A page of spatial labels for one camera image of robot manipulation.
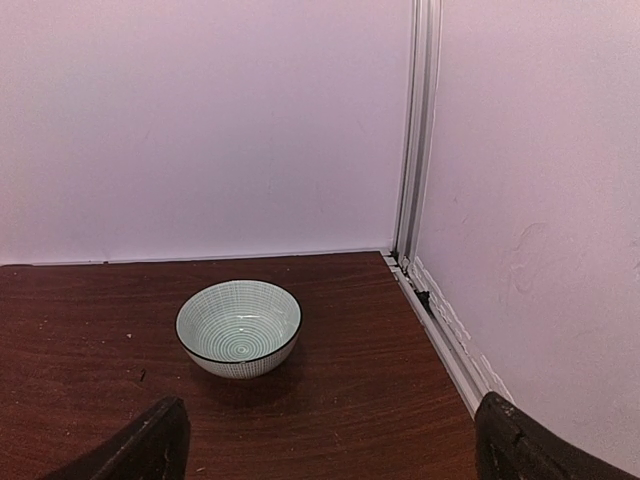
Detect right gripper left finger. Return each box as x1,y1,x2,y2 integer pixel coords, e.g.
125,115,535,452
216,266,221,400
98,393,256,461
44,396,191,480

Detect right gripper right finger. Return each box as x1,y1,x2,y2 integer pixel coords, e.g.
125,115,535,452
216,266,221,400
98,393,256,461
474,392,634,480

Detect pale blue tea bowl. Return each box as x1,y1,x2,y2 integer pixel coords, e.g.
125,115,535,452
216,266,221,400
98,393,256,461
175,280,303,380

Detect right aluminium frame post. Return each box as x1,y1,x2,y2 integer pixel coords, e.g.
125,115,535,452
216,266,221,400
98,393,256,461
392,0,444,270

